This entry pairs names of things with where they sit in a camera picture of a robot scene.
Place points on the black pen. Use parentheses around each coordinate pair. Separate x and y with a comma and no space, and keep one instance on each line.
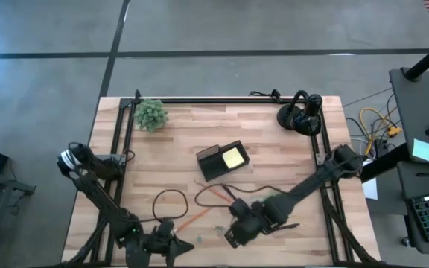
(289,226)

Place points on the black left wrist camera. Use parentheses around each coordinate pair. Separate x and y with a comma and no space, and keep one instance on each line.
(166,226)

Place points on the yellow sticky note pad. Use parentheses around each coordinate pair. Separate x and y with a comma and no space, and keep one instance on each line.
(233,158)

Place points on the grey cart table top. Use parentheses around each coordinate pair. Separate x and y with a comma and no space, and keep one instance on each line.
(419,104)

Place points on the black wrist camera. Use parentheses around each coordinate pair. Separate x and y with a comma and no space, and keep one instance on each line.
(240,208)
(166,226)

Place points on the blue binder clip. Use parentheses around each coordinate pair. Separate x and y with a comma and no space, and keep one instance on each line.
(218,227)

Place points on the green plant in white pot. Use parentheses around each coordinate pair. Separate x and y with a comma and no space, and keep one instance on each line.
(150,114)

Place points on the white paper sheet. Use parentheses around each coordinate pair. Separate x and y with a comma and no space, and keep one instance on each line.
(370,188)

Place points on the black aluminium table frame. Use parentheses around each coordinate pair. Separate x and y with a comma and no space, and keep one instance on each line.
(218,100)

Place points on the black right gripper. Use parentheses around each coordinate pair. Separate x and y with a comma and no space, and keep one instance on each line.
(251,225)

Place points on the black cart leg bar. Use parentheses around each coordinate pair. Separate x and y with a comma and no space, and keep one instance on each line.
(386,162)

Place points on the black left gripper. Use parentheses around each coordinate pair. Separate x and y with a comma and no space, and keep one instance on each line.
(160,243)

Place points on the grey equipment desk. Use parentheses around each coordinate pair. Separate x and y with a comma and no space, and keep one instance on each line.
(423,178)

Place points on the teal binder clip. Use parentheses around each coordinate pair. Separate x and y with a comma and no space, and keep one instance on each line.
(199,238)

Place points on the black mesh desk organizer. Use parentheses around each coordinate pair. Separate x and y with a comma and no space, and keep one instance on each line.
(209,165)

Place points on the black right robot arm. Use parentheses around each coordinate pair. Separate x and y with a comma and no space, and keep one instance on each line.
(311,182)

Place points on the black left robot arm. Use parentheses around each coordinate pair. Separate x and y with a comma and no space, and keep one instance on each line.
(99,193)

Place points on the light blue sticky note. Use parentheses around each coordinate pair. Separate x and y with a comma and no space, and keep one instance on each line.
(423,150)

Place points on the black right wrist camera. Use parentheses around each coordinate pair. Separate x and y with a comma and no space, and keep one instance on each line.
(240,208)

